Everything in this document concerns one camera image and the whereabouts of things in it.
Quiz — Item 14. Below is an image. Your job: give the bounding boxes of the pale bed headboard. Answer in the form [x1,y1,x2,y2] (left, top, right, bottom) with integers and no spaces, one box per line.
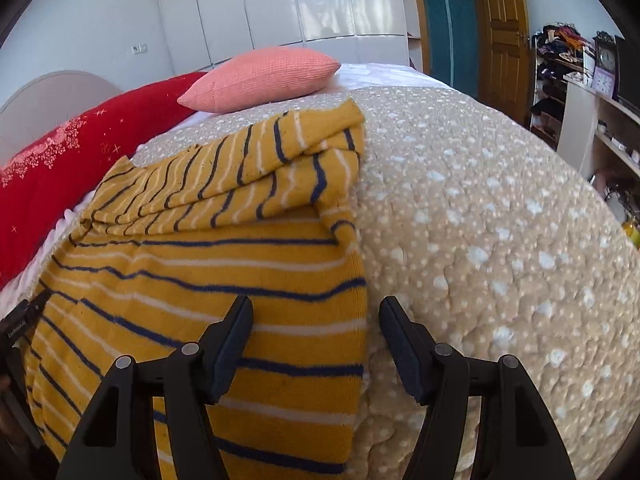
[0,70,123,168]

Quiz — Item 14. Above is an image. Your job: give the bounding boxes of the white glossy wardrobe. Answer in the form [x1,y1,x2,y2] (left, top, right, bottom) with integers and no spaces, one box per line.
[152,0,426,68]

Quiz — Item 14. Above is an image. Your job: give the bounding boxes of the yellow striped sweater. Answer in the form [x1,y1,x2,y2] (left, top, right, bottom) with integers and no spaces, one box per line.
[22,99,369,480]

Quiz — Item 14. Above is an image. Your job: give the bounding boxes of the purple desk clock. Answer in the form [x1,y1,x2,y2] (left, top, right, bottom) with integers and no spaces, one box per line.
[591,69,617,97]

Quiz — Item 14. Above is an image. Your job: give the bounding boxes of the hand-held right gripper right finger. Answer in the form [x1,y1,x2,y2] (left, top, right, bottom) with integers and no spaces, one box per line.
[378,296,576,480]

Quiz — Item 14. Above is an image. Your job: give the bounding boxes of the black monitor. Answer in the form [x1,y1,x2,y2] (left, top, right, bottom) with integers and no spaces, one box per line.
[615,35,640,111]

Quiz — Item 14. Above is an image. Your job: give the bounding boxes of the pink pillow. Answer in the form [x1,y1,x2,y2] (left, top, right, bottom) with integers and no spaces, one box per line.
[177,46,342,113]

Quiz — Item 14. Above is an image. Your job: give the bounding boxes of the teal door panel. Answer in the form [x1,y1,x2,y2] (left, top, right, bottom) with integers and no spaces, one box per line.
[417,0,481,96]

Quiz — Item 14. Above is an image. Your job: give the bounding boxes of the brown wooden door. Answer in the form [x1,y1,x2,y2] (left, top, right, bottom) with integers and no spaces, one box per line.
[472,0,531,126]

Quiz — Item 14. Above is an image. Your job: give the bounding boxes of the beige dotted blanket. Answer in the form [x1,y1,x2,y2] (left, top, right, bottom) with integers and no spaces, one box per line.
[30,85,638,480]

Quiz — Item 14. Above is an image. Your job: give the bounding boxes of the ornate dark table clock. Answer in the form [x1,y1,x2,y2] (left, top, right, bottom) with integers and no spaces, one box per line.
[594,31,619,73]

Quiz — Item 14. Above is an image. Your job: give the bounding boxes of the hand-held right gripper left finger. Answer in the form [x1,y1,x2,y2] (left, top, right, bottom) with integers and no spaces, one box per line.
[55,295,254,480]

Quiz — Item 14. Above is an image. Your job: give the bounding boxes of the red embroidered quilt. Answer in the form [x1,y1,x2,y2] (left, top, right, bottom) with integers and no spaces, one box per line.
[0,72,208,291]

